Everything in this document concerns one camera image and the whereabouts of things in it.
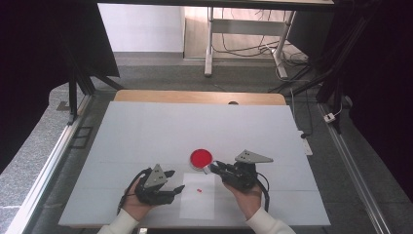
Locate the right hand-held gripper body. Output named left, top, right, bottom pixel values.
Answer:
left=220, top=148, right=275, bottom=192

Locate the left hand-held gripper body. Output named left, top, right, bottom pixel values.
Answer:
left=133, top=163, right=177, bottom=207

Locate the red petri dish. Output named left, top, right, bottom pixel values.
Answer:
left=189, top=148, right=214, bottom=172

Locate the white paper sheet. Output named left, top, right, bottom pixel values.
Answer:
left=178, top=173, right=216, bottom=220

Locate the person's left hand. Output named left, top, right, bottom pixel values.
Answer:
left=121, top=187, right=158, bottom=222

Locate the wooden table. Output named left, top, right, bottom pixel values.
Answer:
left=113, top=89, right=287, bottom=106

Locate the black metal stand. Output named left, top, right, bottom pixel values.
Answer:
left=65, top=62, right=125, bottom=127
left=268, top=62, right=346, bottom=135

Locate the dark cabinet panel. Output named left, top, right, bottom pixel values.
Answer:
left=286, top=11, right=335, bottom=60

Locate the black curtain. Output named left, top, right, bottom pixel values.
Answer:
left=0, top=0, right=122, bottom=174
left=319, top=0, right=413, bottom=203

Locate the left hand-held gripper black cable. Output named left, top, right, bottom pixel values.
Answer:
left=116, top=168, right=152, bottom=216

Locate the hand-held gripper black cable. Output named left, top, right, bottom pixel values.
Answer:
left=116, top=168, right=152, bottom=216
left=256, top=172, right=272, bottom=213

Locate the right hand-held gripper black cable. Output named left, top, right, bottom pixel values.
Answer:
left=256, top=172, right=272, bottom=213

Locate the aluminium floor rail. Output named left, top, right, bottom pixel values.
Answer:
left=5, top=94, right=94, bottom=234
left=316, top=102, right=394, bottom=234

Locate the white metal desk frame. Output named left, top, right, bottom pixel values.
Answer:
left=204, top=7, right=297, bottom=80

